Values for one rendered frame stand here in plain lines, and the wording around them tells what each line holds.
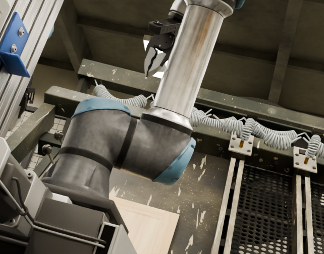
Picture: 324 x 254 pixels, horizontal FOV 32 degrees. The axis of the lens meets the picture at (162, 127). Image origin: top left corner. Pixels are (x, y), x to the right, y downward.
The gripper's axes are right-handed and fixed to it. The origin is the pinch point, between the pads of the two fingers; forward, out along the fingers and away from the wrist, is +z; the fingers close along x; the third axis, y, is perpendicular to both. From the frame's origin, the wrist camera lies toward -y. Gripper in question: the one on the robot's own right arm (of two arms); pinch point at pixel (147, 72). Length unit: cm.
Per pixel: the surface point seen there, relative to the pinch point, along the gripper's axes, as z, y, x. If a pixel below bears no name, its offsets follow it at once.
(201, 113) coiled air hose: -1, 120, 34
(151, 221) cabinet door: 45, 37, -6
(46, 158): 48, 47, 55
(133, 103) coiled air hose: 10, 105, 64
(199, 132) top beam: 9, 84, 14
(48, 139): 41, 54, 64
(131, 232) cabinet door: 51, 28, -6
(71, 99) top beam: 21, 62, 69
